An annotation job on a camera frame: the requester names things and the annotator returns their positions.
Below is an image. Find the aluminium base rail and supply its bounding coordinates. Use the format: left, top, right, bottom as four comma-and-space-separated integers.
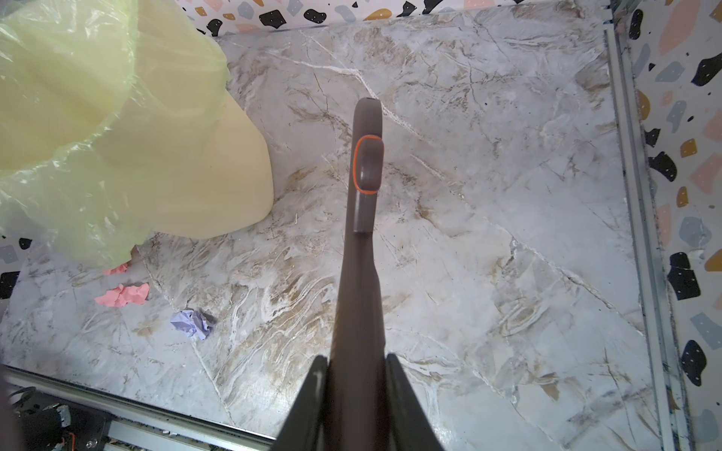
3, 366, 274, 450

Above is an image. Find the brown cartoon face brush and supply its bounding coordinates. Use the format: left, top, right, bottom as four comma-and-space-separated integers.
323, 98, 388, 450

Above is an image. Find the purple paper scrap lower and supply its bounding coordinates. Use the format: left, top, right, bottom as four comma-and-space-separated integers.
170, 309, 217, 340

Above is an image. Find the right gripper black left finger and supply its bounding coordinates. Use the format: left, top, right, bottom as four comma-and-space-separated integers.
270, 355, 328, 451

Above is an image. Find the pink paper scrap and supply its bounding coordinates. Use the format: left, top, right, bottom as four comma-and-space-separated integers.
103, 262, 130, 275
95, 284, 150, 308

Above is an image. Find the bin with yellow bag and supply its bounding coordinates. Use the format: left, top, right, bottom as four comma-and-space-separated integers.
1, 1, 274, 270

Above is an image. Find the pink paper scrap lower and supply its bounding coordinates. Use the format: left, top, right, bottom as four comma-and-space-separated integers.
95, 284, 150, 308

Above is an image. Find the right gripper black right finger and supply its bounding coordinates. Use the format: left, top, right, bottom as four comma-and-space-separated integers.
385, 353, 444, 451

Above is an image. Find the pink paper scrap middle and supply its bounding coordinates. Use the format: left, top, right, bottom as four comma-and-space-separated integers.
103, 262, 130, 275

